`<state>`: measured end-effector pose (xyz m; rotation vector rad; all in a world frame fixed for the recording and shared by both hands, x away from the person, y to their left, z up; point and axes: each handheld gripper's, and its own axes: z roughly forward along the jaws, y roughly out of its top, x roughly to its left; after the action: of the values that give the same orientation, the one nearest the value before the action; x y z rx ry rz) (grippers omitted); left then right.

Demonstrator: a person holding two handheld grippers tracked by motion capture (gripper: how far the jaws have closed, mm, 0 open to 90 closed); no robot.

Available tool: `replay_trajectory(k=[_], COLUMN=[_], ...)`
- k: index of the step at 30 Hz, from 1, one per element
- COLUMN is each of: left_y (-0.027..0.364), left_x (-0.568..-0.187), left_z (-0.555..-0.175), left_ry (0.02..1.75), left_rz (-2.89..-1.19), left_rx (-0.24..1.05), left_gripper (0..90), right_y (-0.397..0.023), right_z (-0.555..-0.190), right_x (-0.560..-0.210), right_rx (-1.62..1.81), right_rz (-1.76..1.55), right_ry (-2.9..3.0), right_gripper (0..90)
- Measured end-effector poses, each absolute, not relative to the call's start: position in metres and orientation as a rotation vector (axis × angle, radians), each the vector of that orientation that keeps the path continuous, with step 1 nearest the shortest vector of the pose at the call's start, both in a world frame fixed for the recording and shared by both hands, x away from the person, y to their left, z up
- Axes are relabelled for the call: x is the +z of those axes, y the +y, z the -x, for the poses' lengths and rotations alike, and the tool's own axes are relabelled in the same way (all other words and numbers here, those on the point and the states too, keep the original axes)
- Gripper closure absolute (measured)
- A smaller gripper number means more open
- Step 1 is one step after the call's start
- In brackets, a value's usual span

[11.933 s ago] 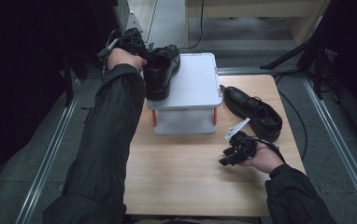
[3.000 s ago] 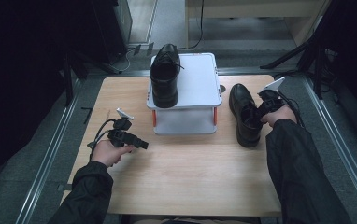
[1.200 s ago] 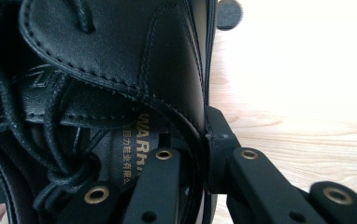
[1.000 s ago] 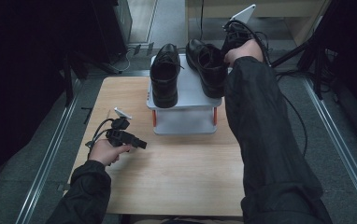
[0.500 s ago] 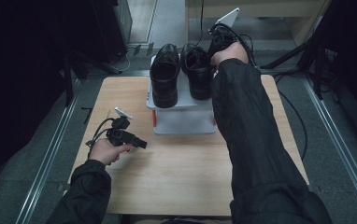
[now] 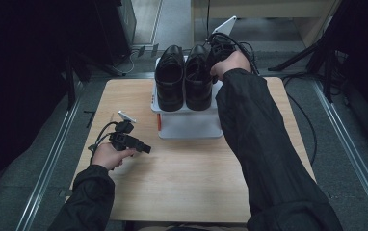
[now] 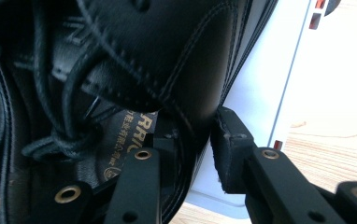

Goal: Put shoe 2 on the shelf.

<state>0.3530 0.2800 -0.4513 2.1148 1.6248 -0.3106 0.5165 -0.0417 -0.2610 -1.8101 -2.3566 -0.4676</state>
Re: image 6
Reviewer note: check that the dark cabinet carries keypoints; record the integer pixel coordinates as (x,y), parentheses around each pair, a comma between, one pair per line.
(114,25)

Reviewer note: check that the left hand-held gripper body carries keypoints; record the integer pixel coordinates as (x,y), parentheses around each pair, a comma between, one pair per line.
(121,139)

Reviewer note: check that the white shoe rack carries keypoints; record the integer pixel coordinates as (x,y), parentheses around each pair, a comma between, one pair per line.
(188,125)

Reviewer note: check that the grey tape piece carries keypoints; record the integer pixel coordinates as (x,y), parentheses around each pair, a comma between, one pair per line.
(64,193)

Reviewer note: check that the metal floor rail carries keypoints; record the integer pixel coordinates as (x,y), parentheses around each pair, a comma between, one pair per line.
(48,163)
(349,141)

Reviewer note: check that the person's right hand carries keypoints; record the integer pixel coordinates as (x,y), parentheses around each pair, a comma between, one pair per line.
(233,62)

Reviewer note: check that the black tripod stand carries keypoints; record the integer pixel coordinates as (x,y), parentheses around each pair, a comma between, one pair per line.
(326,57)

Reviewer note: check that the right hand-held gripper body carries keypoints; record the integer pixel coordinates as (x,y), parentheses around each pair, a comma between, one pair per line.
(220,46)

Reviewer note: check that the person's left hand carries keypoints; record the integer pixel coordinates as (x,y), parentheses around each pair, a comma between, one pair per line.
(108,157)

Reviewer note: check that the light wooden desk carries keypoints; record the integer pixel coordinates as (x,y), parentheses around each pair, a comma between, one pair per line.
(262,8)

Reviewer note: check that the black metal stand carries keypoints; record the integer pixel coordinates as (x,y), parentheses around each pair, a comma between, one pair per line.
(71,83)

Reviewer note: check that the black leather shoe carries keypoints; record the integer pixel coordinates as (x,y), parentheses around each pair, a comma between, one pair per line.
(198,93)
(170,93)

